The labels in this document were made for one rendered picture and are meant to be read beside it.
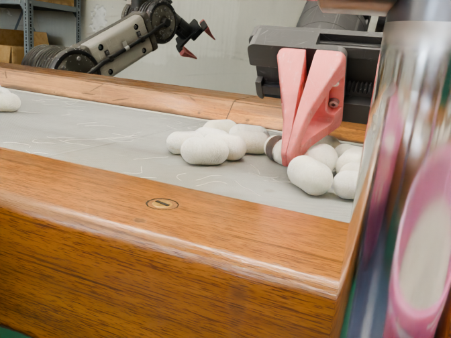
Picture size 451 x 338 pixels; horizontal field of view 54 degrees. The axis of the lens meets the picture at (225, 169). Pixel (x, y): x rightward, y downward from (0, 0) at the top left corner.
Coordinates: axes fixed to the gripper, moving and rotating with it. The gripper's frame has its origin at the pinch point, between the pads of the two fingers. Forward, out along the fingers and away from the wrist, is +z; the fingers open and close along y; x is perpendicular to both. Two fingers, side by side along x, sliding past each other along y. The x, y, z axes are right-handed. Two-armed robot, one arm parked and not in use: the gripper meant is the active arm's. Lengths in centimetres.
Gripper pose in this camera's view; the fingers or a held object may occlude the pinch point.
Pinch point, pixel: (289, 151)
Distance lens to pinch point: 29.9
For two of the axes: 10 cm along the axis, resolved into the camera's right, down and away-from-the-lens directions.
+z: -3.3, 7.7, -5.4
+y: 9.3, 1.7, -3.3
